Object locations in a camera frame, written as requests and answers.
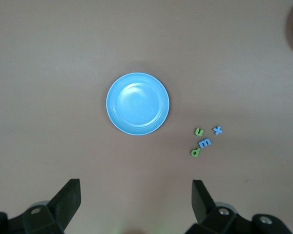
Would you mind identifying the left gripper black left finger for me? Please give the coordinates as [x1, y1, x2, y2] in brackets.
[0, 179, 82, 234]

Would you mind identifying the blue plate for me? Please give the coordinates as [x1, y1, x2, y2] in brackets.
[105, 72, 171, 137]

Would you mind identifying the blue lowercase letter m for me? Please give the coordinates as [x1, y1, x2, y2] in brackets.
[198, 137, 212, 149]

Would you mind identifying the brown table cover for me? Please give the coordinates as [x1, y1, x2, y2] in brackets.
[0, 0, 293, 234]

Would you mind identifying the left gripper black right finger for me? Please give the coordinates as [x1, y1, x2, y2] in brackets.
[185, 179, 293, 234]

